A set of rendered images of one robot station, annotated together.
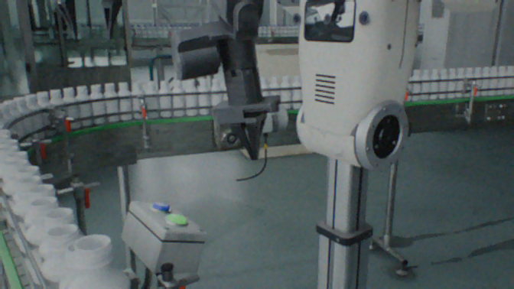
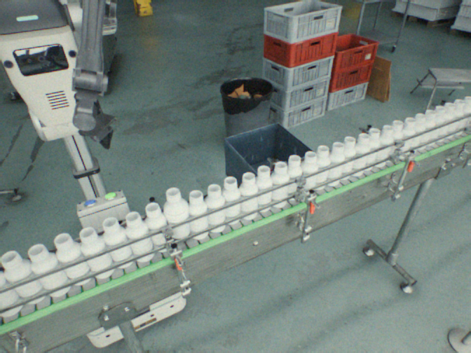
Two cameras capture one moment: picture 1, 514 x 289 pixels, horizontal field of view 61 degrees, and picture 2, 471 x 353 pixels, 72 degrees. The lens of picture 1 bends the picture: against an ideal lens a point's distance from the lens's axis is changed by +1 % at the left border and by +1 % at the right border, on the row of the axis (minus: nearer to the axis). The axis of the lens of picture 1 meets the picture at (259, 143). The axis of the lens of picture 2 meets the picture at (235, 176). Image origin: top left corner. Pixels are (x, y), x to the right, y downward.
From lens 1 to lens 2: 0.89 m
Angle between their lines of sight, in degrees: 72
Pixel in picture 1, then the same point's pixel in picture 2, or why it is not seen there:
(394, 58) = not seen: hidden behind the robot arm
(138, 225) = (99, 213)
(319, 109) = (58, 113)
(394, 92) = not seen: hidden behind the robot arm
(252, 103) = (106, 122)
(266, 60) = not seen: outside the picture
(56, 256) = (140, 225)
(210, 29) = (87, 97)
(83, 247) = (169, 197)
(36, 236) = (101, 245)
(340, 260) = (99, 180)
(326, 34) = (44, 68)
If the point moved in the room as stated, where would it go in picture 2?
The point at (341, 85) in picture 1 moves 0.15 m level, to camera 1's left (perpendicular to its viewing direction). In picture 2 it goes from (70, 93) to (45, 113)
